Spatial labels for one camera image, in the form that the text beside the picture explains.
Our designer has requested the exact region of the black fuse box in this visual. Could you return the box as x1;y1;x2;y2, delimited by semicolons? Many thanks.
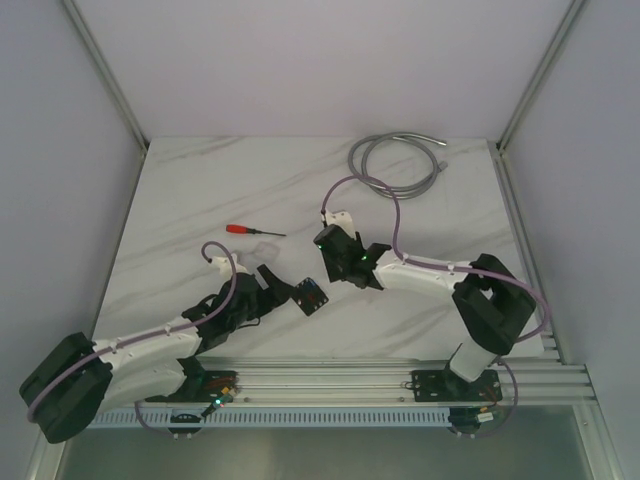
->
292;277;329;317

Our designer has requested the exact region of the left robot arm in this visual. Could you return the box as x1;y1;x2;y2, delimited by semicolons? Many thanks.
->
19;265;294;444

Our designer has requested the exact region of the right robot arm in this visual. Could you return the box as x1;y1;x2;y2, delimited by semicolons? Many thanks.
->
314;224;536;399

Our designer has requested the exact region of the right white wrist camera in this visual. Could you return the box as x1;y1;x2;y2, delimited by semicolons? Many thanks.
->
321;210;356;239

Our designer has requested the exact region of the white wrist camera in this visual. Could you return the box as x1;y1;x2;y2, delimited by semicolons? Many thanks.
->
209;253;248;277
321;210;356;239

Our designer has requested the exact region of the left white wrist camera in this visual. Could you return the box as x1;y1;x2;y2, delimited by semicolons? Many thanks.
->
209;253;248;277

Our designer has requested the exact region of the red handled screwdriver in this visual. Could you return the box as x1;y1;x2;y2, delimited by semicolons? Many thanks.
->
225;224;285;237

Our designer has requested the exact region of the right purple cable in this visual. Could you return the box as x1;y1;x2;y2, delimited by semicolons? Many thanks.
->
319;175;550;441

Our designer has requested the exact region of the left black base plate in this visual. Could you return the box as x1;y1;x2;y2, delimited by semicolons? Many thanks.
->
145;370;238;403

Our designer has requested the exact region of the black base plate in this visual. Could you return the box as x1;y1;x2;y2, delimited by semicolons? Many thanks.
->
405;369;503;404
145;370;238;403

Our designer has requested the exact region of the coiled grey metal hose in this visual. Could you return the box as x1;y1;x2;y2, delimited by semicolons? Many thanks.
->
347;131;450;202

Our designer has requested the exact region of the slotted grey cable duct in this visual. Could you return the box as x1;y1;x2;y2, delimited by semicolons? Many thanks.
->
89;405;451;429

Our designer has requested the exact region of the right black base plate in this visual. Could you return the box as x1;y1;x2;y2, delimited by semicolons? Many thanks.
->
405;369;503;404

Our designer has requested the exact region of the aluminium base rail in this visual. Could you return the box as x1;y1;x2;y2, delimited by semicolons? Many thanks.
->
200;356;597;407

